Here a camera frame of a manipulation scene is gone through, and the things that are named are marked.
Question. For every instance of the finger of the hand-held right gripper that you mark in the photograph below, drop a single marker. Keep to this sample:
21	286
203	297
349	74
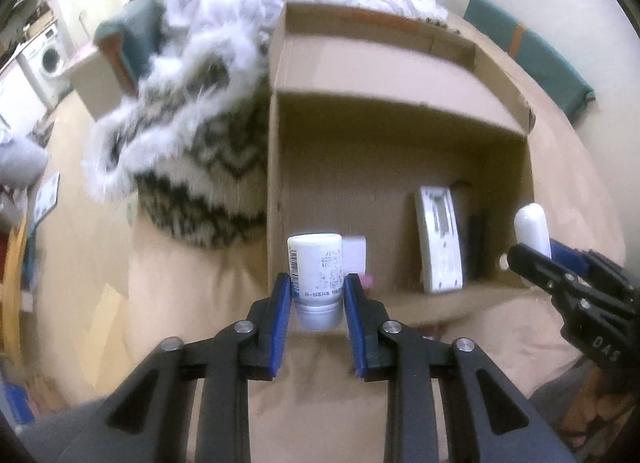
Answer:
537	268
567	255

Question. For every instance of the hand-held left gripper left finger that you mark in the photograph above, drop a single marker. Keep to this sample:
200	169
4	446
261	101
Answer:
280	323

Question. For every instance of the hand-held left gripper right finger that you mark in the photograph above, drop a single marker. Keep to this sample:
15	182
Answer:
354	323

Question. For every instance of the white rounded bottle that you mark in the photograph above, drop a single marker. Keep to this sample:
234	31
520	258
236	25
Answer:
532	230

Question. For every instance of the white pill bottle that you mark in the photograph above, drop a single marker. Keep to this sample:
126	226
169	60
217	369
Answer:
315	278

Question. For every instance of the small white box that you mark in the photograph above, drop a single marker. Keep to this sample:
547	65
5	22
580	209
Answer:
355	254

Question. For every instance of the white remote control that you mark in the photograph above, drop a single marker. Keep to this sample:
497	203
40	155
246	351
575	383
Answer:
440	243

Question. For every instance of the cardboard box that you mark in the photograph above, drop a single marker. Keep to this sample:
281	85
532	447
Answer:
390	153

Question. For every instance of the person's right hand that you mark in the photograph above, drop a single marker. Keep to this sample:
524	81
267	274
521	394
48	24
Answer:
595	408

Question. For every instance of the beige bed sheet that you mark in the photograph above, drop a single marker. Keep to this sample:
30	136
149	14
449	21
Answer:
565	183

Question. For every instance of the fuzzy patterned blanket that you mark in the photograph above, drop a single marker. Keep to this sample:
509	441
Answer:
190	143

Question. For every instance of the teal cushion with orange stripe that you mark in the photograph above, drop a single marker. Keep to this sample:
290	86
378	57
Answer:
535	53

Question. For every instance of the person's grey pants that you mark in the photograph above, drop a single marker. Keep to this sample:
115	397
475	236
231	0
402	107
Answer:
60	435

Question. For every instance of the book with light cover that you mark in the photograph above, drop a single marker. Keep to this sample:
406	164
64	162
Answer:
46	197

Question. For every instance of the yellow wooden rack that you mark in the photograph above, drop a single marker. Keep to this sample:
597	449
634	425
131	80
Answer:
12	293

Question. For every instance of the blue box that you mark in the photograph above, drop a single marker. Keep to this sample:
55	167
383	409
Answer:
17	400

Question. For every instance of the small beige side table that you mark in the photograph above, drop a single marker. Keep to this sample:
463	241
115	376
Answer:
97	83

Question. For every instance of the grey stuffed bag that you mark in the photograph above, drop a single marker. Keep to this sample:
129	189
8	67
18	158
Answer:
20	163

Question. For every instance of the teal chair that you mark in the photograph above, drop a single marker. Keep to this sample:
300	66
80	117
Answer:
127	38

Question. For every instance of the white washing machine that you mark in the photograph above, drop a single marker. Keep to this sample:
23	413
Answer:
47	60

